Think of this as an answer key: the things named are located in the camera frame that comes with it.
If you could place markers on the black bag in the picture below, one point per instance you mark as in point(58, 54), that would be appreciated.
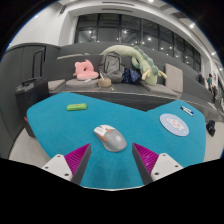
point(211, 128)

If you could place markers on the small green case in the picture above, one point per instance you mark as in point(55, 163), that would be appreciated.
point(76, 107)

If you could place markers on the flat grey square cushion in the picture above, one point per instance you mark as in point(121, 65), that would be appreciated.
point(160, 89)

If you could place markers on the white marker with blue cap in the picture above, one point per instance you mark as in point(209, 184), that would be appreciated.
point(188, 111)

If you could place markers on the person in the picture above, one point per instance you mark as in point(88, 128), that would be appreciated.
point(210, 81)

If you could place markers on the round light blue mouse pad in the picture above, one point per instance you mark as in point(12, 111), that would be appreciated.
point(174, 124)

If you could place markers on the grey white computer mouse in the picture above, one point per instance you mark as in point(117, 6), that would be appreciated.
point(112, 139)

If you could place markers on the black suitcase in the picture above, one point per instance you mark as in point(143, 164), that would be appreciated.
point(30, 95)

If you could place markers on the ceiling lights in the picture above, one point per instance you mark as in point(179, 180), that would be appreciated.
point(191, 25)

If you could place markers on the pink plush cushion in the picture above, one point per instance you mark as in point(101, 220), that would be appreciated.
point(85, 70)

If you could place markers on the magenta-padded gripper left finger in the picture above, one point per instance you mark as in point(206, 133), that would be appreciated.
point(77, 159)

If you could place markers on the round grey seat cushion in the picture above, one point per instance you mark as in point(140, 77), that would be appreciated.
point(77, 83)

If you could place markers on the upright grey square cushion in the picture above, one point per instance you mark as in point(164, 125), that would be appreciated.
point(174, 78)

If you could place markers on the long green dragon plush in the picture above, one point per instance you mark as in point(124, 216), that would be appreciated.
point(143, 63)

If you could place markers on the small square grey cushion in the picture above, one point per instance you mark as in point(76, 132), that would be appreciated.
point(55, 84)

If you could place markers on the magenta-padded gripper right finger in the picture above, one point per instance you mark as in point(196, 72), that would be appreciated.
point(146, 159)

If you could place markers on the dark blue patterned bag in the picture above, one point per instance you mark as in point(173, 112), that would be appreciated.
point(131, 76)

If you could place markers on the grey backpack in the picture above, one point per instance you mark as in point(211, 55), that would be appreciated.
point(111, 66)

